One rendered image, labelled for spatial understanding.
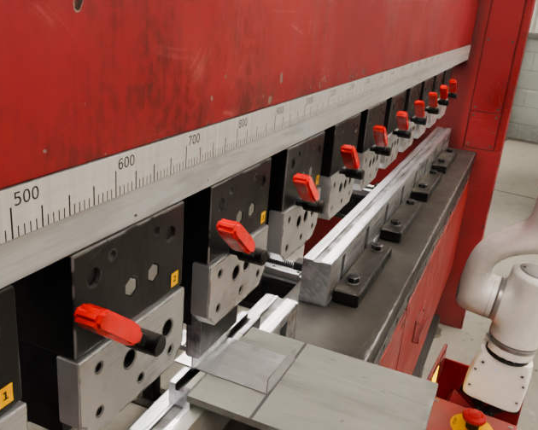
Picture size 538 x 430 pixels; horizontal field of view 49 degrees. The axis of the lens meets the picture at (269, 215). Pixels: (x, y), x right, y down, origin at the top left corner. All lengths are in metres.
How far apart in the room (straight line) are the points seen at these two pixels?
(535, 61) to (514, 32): 5.33
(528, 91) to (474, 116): 5.33
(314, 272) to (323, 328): 0.12
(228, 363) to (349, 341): 0.37
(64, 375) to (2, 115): 0.21
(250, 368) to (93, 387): 0.31
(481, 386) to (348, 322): 0.26
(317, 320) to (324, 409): 0.44
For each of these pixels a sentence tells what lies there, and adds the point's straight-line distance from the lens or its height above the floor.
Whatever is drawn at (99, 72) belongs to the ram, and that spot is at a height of 1.39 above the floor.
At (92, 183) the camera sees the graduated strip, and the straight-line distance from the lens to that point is 0.44.
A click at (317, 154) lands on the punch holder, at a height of 1.23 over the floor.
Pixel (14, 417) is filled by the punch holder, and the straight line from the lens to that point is 0.44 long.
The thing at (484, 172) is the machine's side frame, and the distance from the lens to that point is 2.82.
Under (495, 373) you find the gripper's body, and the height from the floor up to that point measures 0.86.
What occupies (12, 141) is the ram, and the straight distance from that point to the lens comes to 0.38.
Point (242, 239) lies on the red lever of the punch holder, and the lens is 0.59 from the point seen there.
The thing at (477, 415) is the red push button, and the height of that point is 0.81.
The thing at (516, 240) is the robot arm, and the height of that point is 1.12.
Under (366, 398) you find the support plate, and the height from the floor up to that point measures 1.00.
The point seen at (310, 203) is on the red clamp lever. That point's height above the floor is 1.19.
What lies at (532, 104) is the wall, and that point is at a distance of 8.11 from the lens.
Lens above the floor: 1.44
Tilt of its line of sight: 20 degrees down
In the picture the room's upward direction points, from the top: 5 degrees clockwise
